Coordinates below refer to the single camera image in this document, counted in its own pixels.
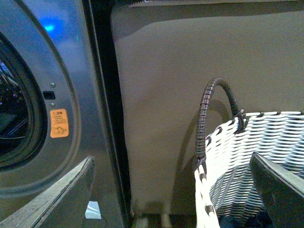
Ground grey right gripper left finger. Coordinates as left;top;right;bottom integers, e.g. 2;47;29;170
0;156;95;228

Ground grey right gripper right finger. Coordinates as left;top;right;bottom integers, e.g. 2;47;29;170
249;152;304;228

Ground dark navy knit garment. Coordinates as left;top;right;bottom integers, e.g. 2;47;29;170
218;210;274;228

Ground grey front-load washing machine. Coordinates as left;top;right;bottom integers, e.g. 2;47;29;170
0;0;129;228

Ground white tape label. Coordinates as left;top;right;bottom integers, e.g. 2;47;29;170
85;201;102;219

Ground white woven laundry basket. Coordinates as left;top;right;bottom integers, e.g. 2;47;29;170
194;111;304;228

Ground orange warning sticker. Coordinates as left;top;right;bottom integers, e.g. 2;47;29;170
50;109;69;138

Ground dark wrapped basket handle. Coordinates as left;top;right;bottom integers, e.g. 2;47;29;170
195;77;248;167

